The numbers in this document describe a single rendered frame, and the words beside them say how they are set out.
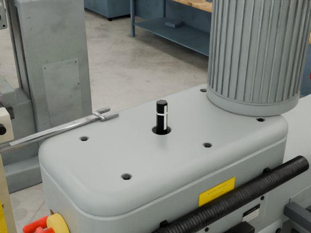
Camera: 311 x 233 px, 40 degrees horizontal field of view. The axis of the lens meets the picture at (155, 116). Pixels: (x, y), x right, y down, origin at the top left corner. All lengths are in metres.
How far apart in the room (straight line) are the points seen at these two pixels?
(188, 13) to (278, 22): 6.54
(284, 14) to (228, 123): 0.23
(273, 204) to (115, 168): 0.44
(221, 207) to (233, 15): 0.35
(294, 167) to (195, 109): 0.23
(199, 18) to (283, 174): 6.34
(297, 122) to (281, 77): 0.32
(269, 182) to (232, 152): 0.11
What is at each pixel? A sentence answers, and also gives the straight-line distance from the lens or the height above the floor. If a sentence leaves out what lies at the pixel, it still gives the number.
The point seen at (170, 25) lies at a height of 0.25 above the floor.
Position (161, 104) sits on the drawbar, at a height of 1.95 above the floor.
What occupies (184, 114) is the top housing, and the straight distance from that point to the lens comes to 0.88.
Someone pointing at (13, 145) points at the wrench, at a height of 1.90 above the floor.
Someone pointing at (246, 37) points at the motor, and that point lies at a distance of 0.83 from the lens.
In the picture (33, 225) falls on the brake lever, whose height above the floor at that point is 1.71.
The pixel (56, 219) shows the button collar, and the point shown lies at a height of 1.79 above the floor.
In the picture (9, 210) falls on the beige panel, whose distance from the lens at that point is 2.99.
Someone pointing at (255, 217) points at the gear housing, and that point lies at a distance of 0.98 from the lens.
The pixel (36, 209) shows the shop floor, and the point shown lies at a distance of 3.64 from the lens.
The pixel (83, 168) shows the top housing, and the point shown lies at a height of 1.89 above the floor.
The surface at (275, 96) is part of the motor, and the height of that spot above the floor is 1.93.
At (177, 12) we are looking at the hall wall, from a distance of 7.58.
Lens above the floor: 2.31
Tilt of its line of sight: 29 degrees down
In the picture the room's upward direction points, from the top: straight up
